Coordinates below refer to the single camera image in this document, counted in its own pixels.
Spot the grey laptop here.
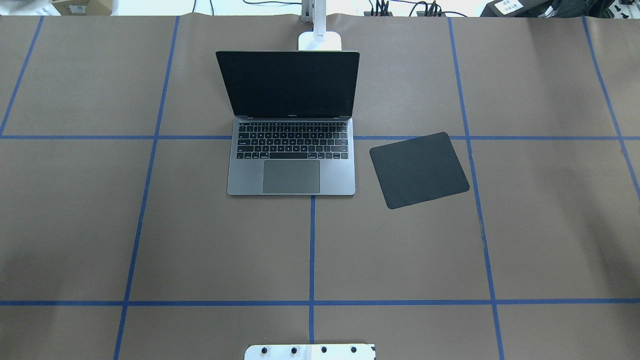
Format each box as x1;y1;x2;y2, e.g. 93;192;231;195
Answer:
215;50;361;196

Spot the black mouse pad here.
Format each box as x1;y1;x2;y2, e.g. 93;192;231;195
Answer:
369;132;471;210

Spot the white desk lamp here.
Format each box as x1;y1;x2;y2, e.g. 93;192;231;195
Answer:
297;0;343;51

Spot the black box with label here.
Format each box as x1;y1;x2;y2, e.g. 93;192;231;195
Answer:
480;0;553;18

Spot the cardboard box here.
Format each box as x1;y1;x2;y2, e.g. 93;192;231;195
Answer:
51;0;114;16

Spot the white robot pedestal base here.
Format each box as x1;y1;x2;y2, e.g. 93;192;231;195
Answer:
243;343;377;360

